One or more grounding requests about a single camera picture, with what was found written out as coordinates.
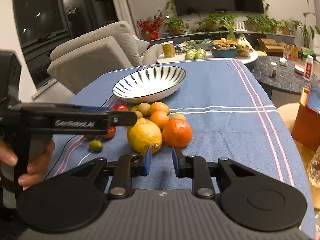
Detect red tomato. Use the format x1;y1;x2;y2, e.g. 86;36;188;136
101;126;116;140
113;103;130;112

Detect large yellow lemon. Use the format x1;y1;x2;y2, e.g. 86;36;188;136
127;118;163;154

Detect small green lime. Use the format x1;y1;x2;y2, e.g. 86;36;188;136
88;140;103;152

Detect large orange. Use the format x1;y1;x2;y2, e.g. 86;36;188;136
162;119;193;148

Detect person's left hand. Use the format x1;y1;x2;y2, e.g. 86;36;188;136
1;139;55;191

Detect tan round longan fruit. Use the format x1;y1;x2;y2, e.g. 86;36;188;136
137;102;151;116

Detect small orange mandarin back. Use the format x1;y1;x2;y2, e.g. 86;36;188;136
149;102;170;115

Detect small orange mandarin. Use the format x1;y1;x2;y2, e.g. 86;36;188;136
149;102;170;115
150;111;170;131

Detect small orange mandarin front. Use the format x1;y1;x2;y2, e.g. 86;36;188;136
150;111;170;131

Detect white bowl dark leaf pattern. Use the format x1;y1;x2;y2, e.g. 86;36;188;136
112;66;187;104

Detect pale yellow fruit right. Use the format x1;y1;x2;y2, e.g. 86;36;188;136
170;113;186;121

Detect blue striped tablecloth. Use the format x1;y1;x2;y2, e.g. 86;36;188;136
47;59;315;238

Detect beige sofa armchair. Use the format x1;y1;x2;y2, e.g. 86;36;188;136
47;21;163;94

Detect yellow cylindrical can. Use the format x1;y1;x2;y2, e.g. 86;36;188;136
161;41;175;59

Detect red flower plant pot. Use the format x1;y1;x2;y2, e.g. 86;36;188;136
136;10;164;41

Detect green apples on tray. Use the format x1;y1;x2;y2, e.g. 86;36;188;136
184;48;207;60

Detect clear glass pitcher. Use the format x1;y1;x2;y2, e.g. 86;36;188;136
307;146;320;188

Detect orange box stand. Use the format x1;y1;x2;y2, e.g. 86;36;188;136
291;88;319;152

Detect small dark spice jar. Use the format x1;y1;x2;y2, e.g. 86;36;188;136
269;62;277;79

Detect white round coffee table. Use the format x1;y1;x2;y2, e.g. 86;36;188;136
157;50;258;65

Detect teal bowl of longans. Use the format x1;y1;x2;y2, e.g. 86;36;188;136
208;43;238;59

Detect dark marble round table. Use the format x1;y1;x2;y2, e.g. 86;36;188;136
251;56;319;98

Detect smartphone red case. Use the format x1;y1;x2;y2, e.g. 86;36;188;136
306;84;320;115

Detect banana bunch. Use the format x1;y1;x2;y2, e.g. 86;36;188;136
236;34;253;57

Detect cardboard box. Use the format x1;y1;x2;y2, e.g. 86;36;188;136
258;38;286;57

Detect glass vase with plant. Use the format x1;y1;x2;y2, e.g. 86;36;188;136
220;15;236;41

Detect white bottle red label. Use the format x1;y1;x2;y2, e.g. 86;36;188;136
303;55;313;81

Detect black cable on cloth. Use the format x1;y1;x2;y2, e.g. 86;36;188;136
44;65;142;181

